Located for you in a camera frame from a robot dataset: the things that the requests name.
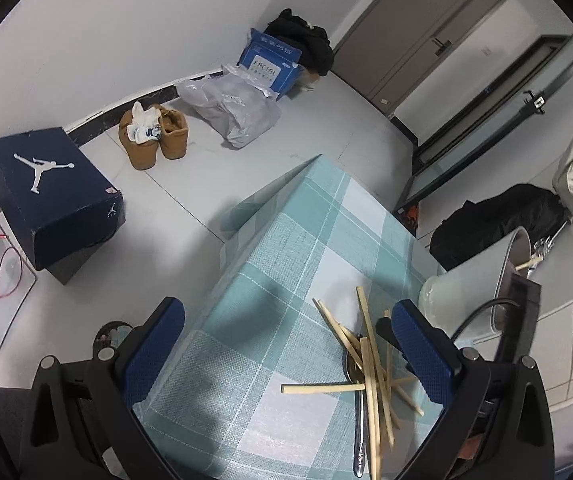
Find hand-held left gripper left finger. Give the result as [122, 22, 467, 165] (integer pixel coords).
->
[19, 297, 187, 480]

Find pile of wooden chopsticks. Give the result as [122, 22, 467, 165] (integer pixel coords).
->
[280, 286, 426, 480]

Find metal spoon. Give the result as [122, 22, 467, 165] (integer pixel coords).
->
[343, 344, 371, 479]

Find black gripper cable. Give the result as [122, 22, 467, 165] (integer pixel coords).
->
[450, 299, 517, 343]

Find brown boot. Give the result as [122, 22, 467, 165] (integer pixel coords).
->
[158, 105, 189, 160]
[118, 105, 163, 171]

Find navy shoe box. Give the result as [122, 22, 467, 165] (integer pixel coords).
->
[0, 127, 126, 272]

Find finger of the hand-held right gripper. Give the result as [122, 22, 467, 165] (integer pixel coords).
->
[375, 316, 407, 358]

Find white socks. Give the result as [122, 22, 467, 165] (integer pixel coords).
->
[128, 101, 164, 145]

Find orange black object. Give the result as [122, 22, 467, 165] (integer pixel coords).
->
[397, 204, 420, 237]

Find white utensil holder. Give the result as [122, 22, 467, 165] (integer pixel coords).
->
[418, 226, 535, 342]

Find grey door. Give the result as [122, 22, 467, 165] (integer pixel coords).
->
[333, 0, 506, 117]

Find blue cardboard box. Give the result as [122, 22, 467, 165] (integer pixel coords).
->
[237, 27, 303, 102]

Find teal checkered tablecloth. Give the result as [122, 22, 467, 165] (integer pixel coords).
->
[133, 154, 448, 480]

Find glass sliding door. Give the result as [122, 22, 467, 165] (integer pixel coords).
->
[395, 34, 573, 212]

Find black clothing pile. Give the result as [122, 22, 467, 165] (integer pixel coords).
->
[265, 8, 335, 77]

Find grey plastic bag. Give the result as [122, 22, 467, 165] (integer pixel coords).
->
[176, 62, 282, 150]

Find black backpack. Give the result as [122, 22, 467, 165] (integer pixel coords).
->
[429, 183, 573, 272]

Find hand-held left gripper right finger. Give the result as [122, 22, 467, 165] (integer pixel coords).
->
[390, 299, 557, 480]

